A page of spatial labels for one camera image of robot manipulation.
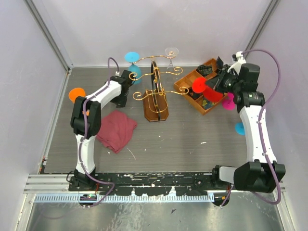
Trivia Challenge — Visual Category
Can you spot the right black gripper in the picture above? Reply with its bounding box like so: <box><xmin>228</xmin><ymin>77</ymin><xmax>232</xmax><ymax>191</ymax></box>
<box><xmin>205</xmin><ymin>66</ymin><xmax>242</xmax><ymax>94</ymax></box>

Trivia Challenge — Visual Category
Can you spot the red wine glass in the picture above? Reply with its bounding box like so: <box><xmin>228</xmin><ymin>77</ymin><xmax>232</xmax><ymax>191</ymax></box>
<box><xmin>192</xmin><ymin>77</ymin><xmax>224</xmax><ymax>103</ymax></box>

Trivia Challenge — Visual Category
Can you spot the pink wine glass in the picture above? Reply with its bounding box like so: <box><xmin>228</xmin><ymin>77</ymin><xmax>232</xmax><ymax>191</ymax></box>
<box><xmin>222</xmin><ymin>92</ymin><xmax>235</xmax><ymax>110</ymax></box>

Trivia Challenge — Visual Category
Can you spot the blue wine glass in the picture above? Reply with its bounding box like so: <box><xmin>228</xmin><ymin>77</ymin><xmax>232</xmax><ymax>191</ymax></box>
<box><xmin>125</xmin><ymin>51</ymin><xmax>141</xmax><ymax>78</ymax></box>
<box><xmin>234</xmin><ymin>123</ymin><xmax>245</xmax><ymax>135</ymax></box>

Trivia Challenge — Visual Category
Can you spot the orange wine glass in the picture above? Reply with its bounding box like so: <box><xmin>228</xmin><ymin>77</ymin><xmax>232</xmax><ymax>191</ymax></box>
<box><xmin>68</xmin><ymin>88</ymin><xmax>86</xmax><ymax>114</ymax></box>

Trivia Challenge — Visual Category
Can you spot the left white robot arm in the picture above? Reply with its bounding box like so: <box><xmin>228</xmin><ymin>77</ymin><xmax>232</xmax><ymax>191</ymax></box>
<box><xmin>69</xmin><ymin>70</ymin><xmax>133</xmax><ymax>191</ymax></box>

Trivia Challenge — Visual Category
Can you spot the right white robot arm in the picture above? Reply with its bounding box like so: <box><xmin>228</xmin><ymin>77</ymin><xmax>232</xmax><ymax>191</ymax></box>
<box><xmin>206</xmin><ymin>51</ymin><xmax>286</xmax><ymax>193</ymax></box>

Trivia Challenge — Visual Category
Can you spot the clear wine glass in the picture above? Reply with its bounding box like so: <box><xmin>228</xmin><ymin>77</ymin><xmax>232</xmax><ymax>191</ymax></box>
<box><xmin>165</xmin><ymin>47</ymin><xmax>179</xmax><ymax>70</ymax></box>

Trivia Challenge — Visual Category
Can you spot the dark green rolled tie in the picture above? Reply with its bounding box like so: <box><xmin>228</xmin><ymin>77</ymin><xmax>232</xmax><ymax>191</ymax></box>
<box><xmin>196</xmin><ymin>64</ymin><xmax>213</xmax><ymax>77</ymax></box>

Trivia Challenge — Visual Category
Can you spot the dark patterned rolled tie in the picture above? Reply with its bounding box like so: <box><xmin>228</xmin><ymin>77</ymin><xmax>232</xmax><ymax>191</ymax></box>
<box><xmin>215</xmin><ymin>56</ymin><xmax>230</xmax><ymax>74</ymax></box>

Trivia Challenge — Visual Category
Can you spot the blue floral folded tie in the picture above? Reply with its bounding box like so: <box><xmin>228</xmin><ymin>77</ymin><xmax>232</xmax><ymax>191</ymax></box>
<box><xmin>202</xmin><ymin>98</ymin><xmax>216</xmax><ymax>110</ymax></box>

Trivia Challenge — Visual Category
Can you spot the wooden compartment tray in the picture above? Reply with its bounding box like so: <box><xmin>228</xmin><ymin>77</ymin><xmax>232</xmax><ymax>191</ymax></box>
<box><xmin>174</xmin><ymin>58</ymin><xmax>227</xmax><ymax>115</ymax></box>

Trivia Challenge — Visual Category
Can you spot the dark red cloth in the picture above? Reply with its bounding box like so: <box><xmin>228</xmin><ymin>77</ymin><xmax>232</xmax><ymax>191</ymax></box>
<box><xmin>96</xmin><ymin>110</ymin><xmax>137</xmax><ymax>154</ymax></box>

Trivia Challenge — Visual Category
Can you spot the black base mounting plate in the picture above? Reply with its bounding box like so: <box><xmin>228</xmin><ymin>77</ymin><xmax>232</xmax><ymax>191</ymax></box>
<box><xmin>68</xmin><ymin>171</ymin><xmax>240</xmax><ymax>197</ymax></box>

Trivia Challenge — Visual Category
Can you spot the gold wire wine glass rack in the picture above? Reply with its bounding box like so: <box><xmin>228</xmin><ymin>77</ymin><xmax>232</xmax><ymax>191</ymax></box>
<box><xmin>128</xmin><ymin>55</ymin><xmax>189</xmax><ymax>122</ymax></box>

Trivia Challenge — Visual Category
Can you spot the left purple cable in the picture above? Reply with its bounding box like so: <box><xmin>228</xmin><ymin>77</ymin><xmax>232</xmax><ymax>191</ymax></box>
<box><xmin>78</xmin><ymin>57</ymin><xmax>115</xmax><ymax>207</ymax></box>

